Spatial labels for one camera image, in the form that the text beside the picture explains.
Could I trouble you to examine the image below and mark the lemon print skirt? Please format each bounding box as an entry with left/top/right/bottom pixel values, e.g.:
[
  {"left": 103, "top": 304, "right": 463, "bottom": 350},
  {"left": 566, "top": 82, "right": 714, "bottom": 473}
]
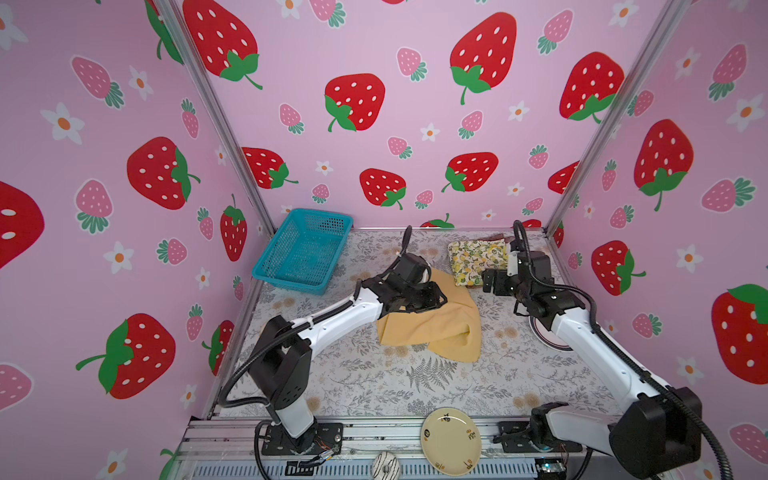
[{"left": 448, "top": 240, "right": 509, "bottom": 287}]

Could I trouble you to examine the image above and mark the tan skirt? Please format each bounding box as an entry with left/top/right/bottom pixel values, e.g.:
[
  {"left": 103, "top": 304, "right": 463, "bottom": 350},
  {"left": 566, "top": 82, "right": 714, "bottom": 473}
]
[{"left": 377, "top": 270, "right": 482, "bottom": 363}]

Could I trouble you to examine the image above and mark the red plaid skirt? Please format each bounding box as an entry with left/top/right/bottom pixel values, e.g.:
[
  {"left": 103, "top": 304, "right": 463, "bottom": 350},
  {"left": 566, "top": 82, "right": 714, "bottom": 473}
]
[{"left": 484, "top": 233, "right": 514, "bottom": 242}]

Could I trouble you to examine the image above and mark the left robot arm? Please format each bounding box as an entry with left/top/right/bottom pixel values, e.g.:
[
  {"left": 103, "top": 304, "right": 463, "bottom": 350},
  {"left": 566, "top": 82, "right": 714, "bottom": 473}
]
[{"left": 246, "top": 253, "right": 447, "bottom": 441}]

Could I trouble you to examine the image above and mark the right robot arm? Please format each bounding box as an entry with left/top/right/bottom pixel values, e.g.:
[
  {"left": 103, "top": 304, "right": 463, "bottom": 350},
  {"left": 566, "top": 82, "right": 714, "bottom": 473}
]
[{"left": 482, "top": 251, "right": 702, "bottom": 479}]

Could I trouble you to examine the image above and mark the pink plate with teal rim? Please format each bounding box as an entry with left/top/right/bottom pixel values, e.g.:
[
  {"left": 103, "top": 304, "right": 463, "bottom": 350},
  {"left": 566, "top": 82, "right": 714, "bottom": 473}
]
[{"left": 529, "top": 317, "right": 572, "bottom": 352}]

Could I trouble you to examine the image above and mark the teal plastic basket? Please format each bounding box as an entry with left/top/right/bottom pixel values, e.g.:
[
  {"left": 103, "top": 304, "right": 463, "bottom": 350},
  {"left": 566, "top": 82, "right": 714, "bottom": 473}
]
[{"left": 252, "top": 209, "right": 354, "bottom": 295}]

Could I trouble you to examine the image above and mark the cream plate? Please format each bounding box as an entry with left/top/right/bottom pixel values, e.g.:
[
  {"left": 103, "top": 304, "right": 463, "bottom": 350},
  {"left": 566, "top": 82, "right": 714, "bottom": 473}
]
[{"left": 420, "top": 407, "right": 482, "bottom": 477}]

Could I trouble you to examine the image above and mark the chocolate drizzled donut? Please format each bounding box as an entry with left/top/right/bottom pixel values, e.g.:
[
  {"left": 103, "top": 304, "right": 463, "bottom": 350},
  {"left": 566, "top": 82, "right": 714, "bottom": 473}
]
[{"left": 371, "top": 451, "right": 402, "bottom": 480}]

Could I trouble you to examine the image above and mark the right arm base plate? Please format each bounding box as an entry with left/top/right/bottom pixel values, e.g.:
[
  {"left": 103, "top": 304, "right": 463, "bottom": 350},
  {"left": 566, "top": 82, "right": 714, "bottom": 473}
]
[{"left": 491, "top": 421, "right": 585, "bottom": 454}]

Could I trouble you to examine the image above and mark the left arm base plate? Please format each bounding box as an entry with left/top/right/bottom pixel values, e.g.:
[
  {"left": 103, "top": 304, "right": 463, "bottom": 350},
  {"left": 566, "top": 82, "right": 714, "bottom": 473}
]
[{"left": 259, "top": 422, "right": 344, "bottom": 456}]

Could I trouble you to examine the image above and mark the aluminium frame rail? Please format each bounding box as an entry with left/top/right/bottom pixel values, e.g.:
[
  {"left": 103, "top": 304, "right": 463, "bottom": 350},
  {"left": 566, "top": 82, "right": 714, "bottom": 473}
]
[{"left": 169, "top": 417, "right": 586, "bottom": 479}]

